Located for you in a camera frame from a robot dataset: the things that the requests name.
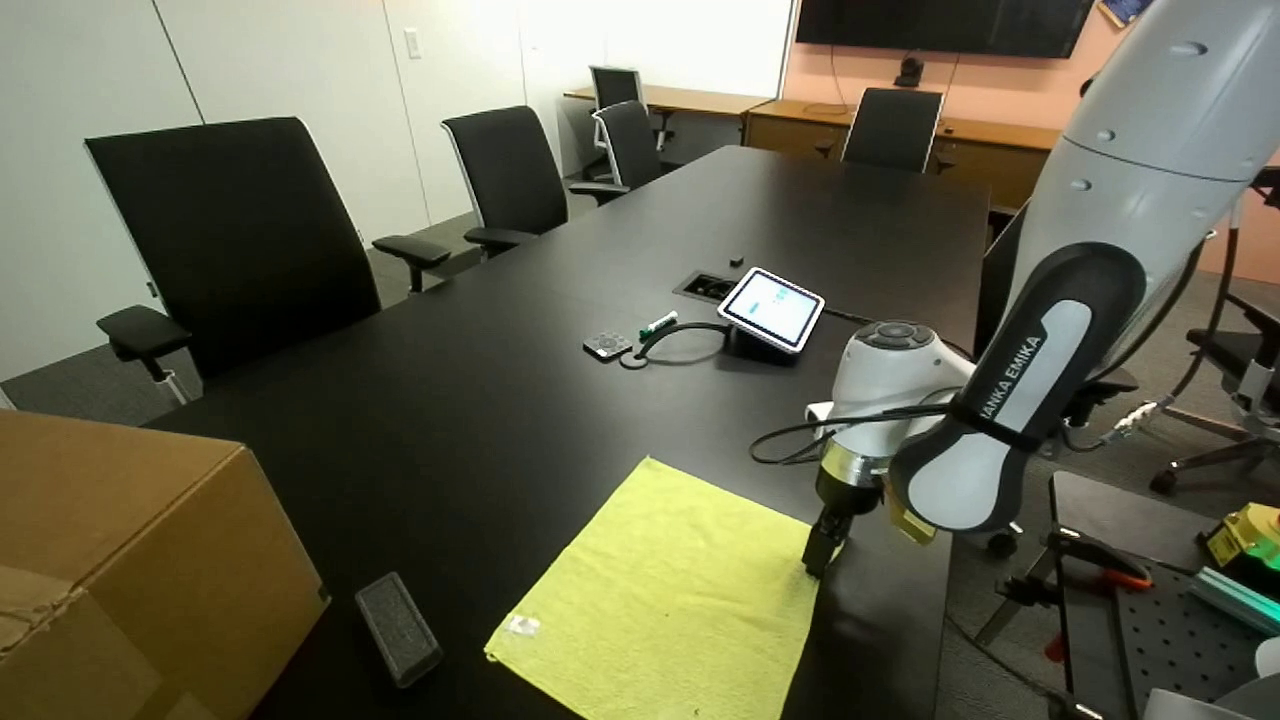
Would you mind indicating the white wall switch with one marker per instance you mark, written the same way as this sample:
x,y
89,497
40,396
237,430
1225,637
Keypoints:
x,y
412,46

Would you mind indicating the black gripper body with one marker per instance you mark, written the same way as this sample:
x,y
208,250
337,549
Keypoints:
x,y
855,487

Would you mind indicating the office chair chrome base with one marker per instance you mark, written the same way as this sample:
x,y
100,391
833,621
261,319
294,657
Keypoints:
x,y
1242,384

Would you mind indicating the green capped marker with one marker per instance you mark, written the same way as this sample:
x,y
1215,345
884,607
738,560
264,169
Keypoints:
x,y
657,321

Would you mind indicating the black tablet on stand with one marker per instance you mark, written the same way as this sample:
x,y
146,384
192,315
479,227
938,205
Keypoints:
x,y
770,311

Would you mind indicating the yellow towel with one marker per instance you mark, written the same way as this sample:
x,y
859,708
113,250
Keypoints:
x,y
664,602

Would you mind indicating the wooden sideboard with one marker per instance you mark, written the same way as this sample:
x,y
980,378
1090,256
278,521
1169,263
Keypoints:
x,y
784,125

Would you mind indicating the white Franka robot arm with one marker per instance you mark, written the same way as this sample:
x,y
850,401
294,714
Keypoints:
x,y
1161,132

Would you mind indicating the black white-backed office chair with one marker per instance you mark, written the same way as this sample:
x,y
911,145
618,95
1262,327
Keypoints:
x,y
241,242

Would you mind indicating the black wall television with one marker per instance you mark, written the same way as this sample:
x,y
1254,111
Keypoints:
x,y
945,26

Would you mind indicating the black webcam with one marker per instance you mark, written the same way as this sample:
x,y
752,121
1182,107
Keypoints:
x,y
911,74

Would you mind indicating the teal green box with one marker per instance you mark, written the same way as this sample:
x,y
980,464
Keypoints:
x,y
1242,602

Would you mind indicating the black perforated breadboard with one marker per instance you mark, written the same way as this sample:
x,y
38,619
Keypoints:
x,y
1175,652

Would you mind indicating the yellow green box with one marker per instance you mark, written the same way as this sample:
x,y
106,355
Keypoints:
x,y
1245,532

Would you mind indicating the small black rectangular remote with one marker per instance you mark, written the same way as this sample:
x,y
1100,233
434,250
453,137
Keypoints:
x,y
396,627

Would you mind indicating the brown cardboard box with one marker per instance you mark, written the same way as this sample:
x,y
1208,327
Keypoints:
x,y
134,574

